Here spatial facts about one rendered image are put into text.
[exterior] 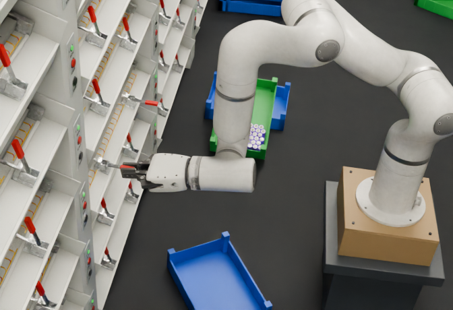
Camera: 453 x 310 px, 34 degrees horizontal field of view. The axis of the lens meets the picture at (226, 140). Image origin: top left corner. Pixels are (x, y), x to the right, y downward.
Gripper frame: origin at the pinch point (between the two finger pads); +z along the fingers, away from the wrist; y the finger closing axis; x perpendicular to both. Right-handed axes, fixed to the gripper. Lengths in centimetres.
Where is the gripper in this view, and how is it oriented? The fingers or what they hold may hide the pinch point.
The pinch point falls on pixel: (130, 170)
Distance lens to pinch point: 189.1
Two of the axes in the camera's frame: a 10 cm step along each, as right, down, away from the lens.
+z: -9.8, -0.3, 1.8
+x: -0.9, -7.6, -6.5
